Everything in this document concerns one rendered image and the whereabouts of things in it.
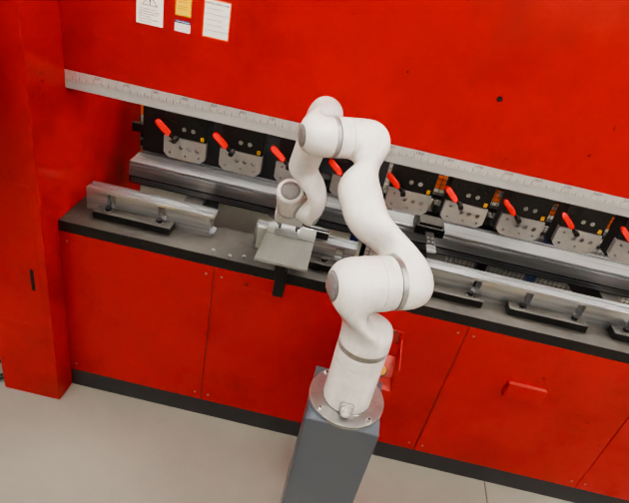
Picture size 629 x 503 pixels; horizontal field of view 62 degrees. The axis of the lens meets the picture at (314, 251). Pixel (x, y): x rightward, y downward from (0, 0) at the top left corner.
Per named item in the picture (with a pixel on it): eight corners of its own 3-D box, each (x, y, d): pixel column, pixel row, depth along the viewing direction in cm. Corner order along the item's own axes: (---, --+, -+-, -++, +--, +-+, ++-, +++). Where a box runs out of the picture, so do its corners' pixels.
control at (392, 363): (330, 384, 181) (342, 346, 172) (338, 353, 195) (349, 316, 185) (387, 400, 180) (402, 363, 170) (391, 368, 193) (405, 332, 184)
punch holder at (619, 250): (605, 258, 185) (629, 218, 176) (597, 246, 192) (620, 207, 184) (647, 268, 185) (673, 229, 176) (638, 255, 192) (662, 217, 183)
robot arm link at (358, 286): (396, 360, 120) (428, 276, 107) (320, 368, 113) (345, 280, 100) (375, 324, 129) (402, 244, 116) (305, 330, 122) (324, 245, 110)
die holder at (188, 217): (87, 208, 205) (85, 186, 200) (94, 201, 210) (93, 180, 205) (212, 238, 204) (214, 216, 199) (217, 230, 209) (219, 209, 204)
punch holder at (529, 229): (494, 233, 186) (512, 191, 177) (490, 221, 193) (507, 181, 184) (535, 243, 186) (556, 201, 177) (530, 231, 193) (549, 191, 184)
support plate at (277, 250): (254, 259, 177) (254, 257, 176) (270, 223, 199) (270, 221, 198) (306, 271, 176) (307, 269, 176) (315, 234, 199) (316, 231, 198)
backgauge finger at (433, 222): (414, 251, 202) (418, 241, 200) (412, 220, 224) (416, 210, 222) (445, 258, 202) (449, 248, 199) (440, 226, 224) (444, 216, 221)
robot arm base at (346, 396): (380, 438, 124) (402, 384, 114) (303, 418, 124) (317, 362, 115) (384, 380, 140) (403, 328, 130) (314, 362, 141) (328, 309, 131)
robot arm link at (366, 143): (357, 321, 113) (422, 316, 119) (380, 299, 103) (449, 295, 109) (314, 136, 135) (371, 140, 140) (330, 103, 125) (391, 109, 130)
